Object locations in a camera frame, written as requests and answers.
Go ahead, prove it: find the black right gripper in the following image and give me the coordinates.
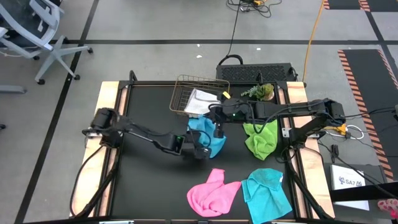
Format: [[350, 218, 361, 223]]
[[208, 99, 234, 139]]

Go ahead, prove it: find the pink microfiber towel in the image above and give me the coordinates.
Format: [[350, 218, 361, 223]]
[[186, 168, 242, 218]]

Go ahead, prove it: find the green microfiber towel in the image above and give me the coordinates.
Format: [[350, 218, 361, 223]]
[[242, 119, 279, 161]]

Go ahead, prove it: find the teal microfiber towel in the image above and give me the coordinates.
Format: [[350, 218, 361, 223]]
[[241, 168, 294, 224]]

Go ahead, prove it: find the small green potted plant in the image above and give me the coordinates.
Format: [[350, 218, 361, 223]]
[[241, 83, 275, 102]]

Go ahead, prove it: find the black perforated computer case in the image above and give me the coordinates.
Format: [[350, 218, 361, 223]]
[[215, 62, 297, 83]]

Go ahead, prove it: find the wooden table side board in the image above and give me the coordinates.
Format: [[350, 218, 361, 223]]
[[70, 81, 121, 218], [285, 81, 336, 219]]

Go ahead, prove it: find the white labelled box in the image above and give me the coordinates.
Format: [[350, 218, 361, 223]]
[[330, 164, 371, 212]]

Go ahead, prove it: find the black hazard-striped floor mat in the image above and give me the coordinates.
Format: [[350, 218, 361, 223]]
[[322, 0, 371, 12], [338, 49, 398, 184]]

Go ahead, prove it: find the black beam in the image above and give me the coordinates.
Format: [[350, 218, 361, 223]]
[[329, 182, 398, 202]]

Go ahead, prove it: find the pink patterned object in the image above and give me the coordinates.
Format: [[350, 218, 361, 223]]
[[377, 198, 398, 220]]

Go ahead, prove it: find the gold wire basket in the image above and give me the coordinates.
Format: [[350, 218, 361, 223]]
[[169, 74, 231, 118]]

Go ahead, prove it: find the black floor cable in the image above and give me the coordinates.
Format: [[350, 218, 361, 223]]
[[217, 0, 245, 67]]

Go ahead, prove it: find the black table frame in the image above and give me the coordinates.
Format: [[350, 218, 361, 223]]
[[98, 70, 308, 224]]

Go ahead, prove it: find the black diagonal frame strut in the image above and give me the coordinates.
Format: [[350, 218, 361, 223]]
[[281, 146, 331, 220], [74, 149, 119, 218]]

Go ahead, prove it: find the yellow cable connector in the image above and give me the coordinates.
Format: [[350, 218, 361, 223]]
[[323, 123, 348, 135]]

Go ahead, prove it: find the black cable tangle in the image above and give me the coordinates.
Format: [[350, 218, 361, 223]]
[[226, 0, 283, 19]]

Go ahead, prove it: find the yellow floor cable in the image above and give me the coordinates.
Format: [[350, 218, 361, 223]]
[[302, 0, 326, 83]]

